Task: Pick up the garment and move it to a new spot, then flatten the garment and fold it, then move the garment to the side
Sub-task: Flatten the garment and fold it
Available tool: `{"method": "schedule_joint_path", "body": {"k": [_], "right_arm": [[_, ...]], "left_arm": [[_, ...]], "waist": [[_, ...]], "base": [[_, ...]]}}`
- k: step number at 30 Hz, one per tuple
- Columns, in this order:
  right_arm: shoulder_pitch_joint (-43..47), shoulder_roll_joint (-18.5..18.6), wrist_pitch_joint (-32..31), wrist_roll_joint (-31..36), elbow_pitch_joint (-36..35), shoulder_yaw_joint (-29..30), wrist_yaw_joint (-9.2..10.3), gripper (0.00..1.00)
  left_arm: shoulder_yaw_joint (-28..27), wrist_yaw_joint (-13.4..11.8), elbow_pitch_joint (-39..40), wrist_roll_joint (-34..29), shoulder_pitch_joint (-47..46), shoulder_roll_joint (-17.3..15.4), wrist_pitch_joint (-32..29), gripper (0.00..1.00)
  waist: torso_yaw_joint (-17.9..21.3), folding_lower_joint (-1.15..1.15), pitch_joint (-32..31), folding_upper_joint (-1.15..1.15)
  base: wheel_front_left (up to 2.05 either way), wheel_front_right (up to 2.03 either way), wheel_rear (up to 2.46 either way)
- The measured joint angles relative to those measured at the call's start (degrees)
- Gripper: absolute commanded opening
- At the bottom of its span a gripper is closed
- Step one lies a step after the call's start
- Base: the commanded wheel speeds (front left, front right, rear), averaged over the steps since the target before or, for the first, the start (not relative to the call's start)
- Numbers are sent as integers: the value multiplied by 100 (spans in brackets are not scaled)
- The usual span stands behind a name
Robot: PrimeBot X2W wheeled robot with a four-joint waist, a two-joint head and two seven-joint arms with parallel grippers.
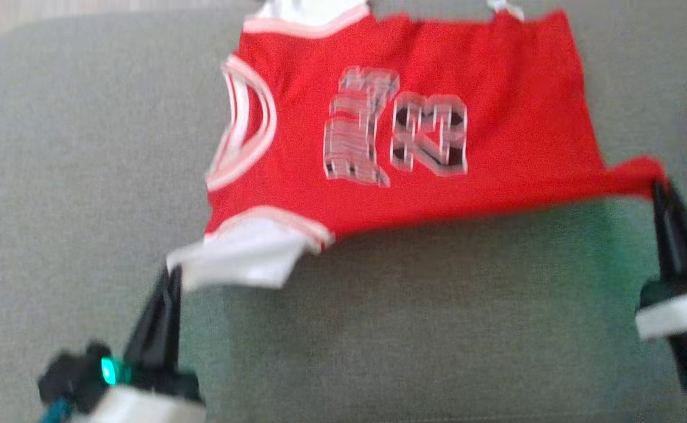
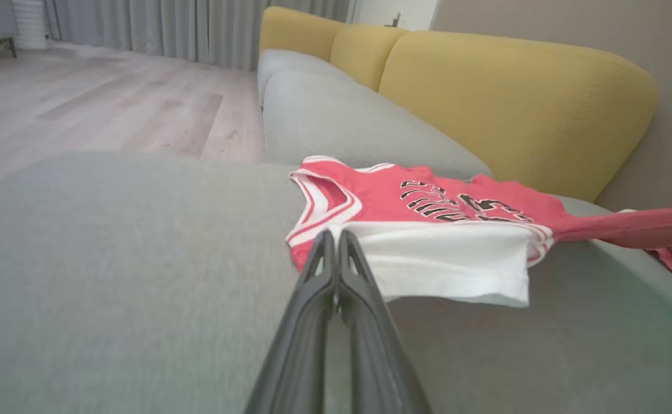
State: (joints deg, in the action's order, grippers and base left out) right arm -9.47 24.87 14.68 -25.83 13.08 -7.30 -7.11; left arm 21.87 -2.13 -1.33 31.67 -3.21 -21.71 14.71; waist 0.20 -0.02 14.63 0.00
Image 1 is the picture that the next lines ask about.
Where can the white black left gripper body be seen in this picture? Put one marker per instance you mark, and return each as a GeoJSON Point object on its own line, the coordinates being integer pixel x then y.
{"type": "Point", "coordinates": [149, 399]}

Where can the red basketball jersey number 23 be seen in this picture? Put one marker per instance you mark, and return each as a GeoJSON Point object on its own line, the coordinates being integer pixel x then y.
{"type": "Point", "coordinates": [496, 147]}

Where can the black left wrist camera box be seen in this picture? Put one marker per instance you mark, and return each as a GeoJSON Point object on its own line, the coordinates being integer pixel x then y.
{"type": "Point", "coordinates": [73, 376]}

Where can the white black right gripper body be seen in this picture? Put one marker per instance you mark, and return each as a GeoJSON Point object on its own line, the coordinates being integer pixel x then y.
{"type": "Point", "coordinates": [678, 314]}

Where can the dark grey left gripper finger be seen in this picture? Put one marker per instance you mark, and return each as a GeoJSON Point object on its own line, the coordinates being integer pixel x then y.
{"type": "Point", "coordinates": [174, 329]}
{"type": "Point", "coordinates": [149, 335]}

